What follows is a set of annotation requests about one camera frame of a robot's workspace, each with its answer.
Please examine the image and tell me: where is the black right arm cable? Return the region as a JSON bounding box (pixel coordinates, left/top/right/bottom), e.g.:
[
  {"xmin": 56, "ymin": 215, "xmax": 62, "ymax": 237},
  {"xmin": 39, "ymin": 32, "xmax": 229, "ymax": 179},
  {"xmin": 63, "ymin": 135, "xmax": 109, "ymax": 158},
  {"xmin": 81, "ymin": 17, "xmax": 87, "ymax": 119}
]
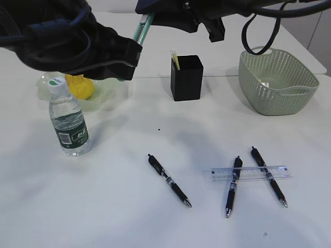
[{"xmin": 242, "ymin": 0, "xmax": 331, "ymax": 55}]

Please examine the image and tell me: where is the black square pen holder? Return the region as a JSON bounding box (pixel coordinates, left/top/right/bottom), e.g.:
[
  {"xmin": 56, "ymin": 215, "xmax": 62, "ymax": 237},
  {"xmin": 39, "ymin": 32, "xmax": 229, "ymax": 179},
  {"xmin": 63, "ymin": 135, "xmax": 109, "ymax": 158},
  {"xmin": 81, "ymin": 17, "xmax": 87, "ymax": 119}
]
[{"xmin": 170, "ymin": 55, "xmax": 204, "ymax": 101}]

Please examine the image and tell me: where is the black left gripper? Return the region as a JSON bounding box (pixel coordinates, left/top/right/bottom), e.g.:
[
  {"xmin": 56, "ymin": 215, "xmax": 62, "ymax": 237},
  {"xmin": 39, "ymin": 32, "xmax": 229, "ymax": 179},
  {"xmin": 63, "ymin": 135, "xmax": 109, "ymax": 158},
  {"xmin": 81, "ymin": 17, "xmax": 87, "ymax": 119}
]
[{"xmin": 25, "ymin": 11, "xmax": 142, "ymax": 80}]

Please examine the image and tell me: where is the clear plastic ruler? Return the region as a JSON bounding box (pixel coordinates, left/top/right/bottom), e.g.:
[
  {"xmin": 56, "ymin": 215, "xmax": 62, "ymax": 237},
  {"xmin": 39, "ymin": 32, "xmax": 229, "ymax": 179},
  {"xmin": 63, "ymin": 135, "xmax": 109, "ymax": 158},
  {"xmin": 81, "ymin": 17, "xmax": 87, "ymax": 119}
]
[{"xmin": 202, "ymin": 166, "xmax": 292, "ymax": 183}]

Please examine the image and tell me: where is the green wavy glass plate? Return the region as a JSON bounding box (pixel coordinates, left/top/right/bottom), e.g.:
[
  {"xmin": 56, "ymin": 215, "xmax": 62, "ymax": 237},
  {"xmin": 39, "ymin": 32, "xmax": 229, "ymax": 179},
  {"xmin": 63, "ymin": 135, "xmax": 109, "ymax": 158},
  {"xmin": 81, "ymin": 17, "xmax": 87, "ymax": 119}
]
[{"xmin": 36, "ymin": 72, "xmax": 129, "ymax": 112}]

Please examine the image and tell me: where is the teal utility knife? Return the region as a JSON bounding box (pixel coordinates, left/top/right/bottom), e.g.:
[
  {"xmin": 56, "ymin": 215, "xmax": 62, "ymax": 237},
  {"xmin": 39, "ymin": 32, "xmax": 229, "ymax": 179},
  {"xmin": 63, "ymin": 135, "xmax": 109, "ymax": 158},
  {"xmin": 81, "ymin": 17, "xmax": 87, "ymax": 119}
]
[{"xmin": 117, "ymin": 12, "xmax": 156, "ymax": 83}]

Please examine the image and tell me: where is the clear water bottle green label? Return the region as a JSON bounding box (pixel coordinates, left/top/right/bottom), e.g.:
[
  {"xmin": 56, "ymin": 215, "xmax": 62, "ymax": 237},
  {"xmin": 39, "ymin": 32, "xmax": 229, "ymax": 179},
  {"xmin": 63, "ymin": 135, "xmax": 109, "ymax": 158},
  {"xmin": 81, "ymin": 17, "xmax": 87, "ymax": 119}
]
[{"xmin": 47, "ymin": 77, "xmax": 91, "ymax": 156}]

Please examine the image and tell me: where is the green woven plastic basket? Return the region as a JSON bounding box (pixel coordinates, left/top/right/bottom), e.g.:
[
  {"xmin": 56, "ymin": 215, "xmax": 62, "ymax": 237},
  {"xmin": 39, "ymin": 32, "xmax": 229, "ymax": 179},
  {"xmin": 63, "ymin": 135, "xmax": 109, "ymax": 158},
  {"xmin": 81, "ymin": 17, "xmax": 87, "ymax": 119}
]
[{"xmin": 238, "ymin": 48, "xmax": 320, "ymax": 116}]

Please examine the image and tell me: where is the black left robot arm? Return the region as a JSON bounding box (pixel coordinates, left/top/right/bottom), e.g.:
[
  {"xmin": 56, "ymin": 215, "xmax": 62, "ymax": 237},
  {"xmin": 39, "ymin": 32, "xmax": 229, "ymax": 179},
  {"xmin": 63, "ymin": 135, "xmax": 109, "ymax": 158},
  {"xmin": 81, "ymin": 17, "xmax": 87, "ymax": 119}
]
[{"xmin": 1, "ymin": 1, "xmax": 142, "ymax": 81}]

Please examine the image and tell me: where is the black pen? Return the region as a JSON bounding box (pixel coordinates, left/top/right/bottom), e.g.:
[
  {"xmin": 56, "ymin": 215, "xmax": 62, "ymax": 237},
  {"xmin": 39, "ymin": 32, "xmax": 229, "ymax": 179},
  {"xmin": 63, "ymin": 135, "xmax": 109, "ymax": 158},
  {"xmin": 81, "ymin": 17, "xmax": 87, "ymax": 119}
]
[
  {"xmin": 251, "ymin": 146, "xmax": 288, "ymax": 208},
  {"xmin": 225, "ymin": 156, "xmax": 243, "ymax": 218},
  {"xmin": 148, "ymin": 154, "xmax": 192, "ymax": 208}
]

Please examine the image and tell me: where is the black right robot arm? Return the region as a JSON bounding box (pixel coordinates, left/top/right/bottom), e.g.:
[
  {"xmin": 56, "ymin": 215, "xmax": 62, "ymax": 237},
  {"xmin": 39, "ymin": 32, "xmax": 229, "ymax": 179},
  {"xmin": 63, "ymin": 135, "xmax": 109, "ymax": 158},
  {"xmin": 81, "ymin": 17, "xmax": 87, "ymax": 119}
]
[{"xmin": 135, "ymin": 1, "xmax": 330, "ymax": 42}]

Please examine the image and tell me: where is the yellow pear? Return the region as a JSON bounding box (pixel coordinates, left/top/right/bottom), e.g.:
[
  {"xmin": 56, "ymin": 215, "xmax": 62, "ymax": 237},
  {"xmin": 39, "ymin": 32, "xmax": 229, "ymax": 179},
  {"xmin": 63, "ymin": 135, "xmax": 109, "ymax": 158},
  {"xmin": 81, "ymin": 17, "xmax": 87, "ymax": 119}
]
[{"xmin": 65, "ymin": 74, "xmax": 95, "ymax": 100}]

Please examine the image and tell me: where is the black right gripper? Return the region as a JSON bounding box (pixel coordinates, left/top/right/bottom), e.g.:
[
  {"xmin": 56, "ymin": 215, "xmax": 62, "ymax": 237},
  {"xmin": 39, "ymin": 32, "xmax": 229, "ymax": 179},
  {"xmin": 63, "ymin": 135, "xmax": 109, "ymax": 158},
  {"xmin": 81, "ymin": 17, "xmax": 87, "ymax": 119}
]
[{"xmin": 135, "ymin": 1, "xmax": 225, "ymax": 42}]

